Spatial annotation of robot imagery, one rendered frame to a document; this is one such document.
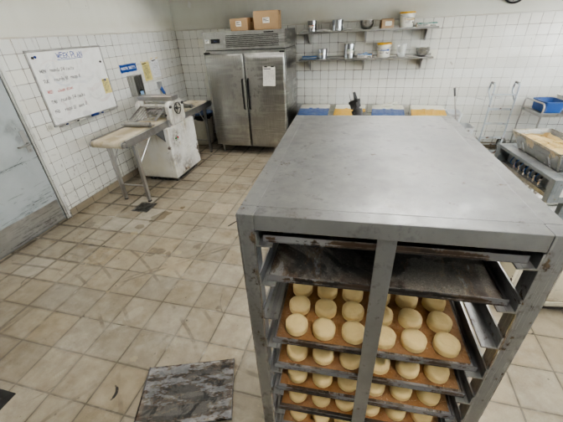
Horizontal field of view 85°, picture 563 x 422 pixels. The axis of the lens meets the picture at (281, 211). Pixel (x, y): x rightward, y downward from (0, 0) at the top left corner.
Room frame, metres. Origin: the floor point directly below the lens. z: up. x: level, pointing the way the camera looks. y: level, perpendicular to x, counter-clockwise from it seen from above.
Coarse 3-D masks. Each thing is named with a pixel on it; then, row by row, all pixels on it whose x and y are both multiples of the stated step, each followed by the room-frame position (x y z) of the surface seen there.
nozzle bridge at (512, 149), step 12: (504, 144) 2.37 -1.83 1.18; (516, 144) 2.36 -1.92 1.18; (504, 156) 2.35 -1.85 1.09; (516, 156) 2.13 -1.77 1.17; (528, 156) 2.10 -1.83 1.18; (516, 168) 2.18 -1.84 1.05; (528, 168) 2.08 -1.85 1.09; (540, 168) 1.88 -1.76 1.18; (528, 180) 1.97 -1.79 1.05; (552, 180) 1.72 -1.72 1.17; (540, 192) 1.81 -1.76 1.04; (552, 192) 1.69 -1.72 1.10
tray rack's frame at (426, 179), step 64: (320, 128) 0.88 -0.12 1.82; (384, 128) 0.85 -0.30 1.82; (448, 128) 0.82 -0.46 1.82; (256, 192) 0.50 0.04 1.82; (320, 192) 0.49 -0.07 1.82; (384, 192) 0.48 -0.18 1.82; (448, 192) 0.46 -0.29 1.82; (512, 192) 0.45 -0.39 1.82; (256, 256) 0.42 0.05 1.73; (384, 256) 0.38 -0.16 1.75; (256, 320) 0.42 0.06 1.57; (512, 320) 0.33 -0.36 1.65
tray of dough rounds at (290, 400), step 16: (288, 400) 0.44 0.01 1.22; (304, 400) 0.44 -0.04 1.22; (320, 400) 0.43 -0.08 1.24; (336, 400) 0.43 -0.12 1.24; (336, 416) 0.40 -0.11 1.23; (368, 416) 0.40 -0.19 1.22; (384, 416) 0.39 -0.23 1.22; (400, 416) 0.38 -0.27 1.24; (416, 416) 0.38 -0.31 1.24; (432, 416) 0.39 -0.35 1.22
